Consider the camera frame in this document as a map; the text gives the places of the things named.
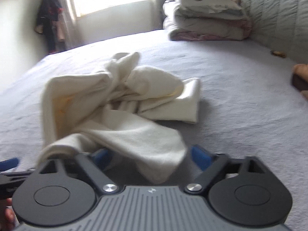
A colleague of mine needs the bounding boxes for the sheer window curtain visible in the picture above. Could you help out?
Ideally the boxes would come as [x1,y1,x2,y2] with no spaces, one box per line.
[59,0,82,49]

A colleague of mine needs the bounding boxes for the dark clothes on rack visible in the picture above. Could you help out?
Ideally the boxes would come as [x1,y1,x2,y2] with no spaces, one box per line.
[34,0,65,54]

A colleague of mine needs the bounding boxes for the grey bed sheet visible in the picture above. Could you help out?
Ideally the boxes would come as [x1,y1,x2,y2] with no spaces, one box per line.
[1,30,307,230]

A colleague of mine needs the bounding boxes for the grey quilted headboard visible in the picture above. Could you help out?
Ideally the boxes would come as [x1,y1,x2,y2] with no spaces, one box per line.
[242,0,307,63]

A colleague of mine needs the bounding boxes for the small brown hair clip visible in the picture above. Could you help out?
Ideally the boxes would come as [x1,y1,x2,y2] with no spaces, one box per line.
[270,51,287,59]

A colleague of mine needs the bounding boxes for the cream long sleeve sweatshirt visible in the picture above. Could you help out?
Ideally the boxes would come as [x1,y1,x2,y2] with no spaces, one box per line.
[37,52,200,184]

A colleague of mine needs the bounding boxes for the folded grey pink quilt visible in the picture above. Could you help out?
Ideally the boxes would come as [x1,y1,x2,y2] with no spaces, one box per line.
[162,0,252,41]

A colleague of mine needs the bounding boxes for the person's left hand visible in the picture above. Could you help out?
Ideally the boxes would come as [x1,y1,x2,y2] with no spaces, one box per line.
[1,198,15,231]

